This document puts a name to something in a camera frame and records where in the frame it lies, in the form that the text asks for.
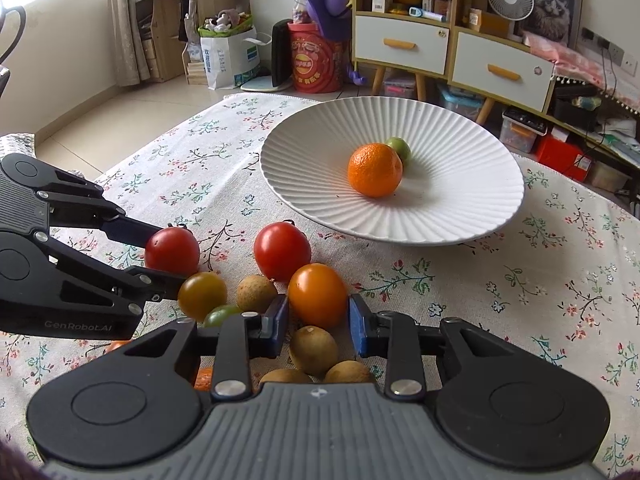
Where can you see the red printed round tub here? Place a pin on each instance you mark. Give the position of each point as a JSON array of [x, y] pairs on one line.
[[315, 60]]

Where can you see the olive yellow tomato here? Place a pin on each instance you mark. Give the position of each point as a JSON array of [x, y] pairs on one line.
[[202, 296]]

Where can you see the clear storage box white lid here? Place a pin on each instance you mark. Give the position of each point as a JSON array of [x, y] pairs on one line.
[[522, 130]]

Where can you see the wooden shelf unit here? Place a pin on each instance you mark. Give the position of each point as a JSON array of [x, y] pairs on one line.
[[170, 20]]

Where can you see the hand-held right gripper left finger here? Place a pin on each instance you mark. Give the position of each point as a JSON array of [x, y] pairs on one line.
[[276, 327]]

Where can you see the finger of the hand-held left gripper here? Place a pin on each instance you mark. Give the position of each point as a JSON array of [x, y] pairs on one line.
[[131, 230], [160, 285]]

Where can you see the purple plastic toy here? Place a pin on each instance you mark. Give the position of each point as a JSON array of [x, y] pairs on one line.
[[356, 75]]

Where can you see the purple hat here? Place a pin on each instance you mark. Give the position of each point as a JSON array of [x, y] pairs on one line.
[[325, 5]]

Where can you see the wall socket with plugs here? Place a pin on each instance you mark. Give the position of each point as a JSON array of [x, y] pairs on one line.
[[607, 47]]

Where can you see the pink cloth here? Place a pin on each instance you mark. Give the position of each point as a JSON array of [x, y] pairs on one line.
[[575, 62]]

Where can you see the plush toys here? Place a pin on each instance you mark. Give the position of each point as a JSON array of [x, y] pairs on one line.
[[225, 21]]

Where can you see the grey curtain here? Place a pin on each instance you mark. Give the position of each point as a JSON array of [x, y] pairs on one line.
[[125, 20]]

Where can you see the clear storage box blue lid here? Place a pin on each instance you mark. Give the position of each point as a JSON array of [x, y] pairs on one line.
[[460, 102]]

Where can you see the white drawer with round sticker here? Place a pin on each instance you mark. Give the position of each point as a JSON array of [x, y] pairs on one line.
[[400, 45]]

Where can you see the wooden cabinet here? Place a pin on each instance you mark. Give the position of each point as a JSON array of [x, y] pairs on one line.
[[452, 20]]

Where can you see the red cardboard box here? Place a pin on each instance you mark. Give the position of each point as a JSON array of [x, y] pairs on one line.
[[562, 157]]

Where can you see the floral tablecloth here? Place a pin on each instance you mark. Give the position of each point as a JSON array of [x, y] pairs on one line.
[[500, 300]]

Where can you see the white infrared thermometer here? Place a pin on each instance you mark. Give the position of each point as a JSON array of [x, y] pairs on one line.
[[425, 14]]

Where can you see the framed cat picture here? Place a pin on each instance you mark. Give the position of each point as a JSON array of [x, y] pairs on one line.
[[552, 10]]

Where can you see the brown egg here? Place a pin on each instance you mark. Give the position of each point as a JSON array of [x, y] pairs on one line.
[[313, 351]]

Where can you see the brown cardboard box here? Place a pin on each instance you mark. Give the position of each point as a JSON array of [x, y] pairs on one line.
[[492, 24]]

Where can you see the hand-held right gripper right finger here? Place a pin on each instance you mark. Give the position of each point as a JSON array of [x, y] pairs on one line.
[[357, 327]]

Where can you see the white ribbed plate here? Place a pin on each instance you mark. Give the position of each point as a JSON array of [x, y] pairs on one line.
[[450, 195]]

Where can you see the white drawer with flower sticker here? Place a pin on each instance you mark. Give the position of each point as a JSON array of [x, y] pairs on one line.
[[500, 72]]

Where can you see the small orange tomato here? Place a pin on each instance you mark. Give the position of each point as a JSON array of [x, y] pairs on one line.
[[204, 379], [119, 346]]

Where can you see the black chair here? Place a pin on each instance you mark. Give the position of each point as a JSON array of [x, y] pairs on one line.
[[10, 50]]

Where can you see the orange mandarin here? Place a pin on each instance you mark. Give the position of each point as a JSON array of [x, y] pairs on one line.
[[375, 170]]

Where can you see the green cherry tomato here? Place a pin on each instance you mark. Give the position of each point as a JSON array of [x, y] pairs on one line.
[[400, 147], [222, 316]]

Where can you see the red tomato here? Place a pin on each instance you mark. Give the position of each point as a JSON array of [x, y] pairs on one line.
[[282, 252], [172, 252]]

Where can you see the clear storage box pink lid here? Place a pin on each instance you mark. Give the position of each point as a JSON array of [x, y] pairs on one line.
[[399, 86]]

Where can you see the black flat panel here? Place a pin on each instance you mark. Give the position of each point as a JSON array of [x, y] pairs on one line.
[[280, 55]]

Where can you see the white paper bag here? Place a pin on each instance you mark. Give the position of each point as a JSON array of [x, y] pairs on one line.
[[230, 62]]

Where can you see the brown longan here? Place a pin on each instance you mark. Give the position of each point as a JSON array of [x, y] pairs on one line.
[[285, 376], [256, 293], [347, 372]]

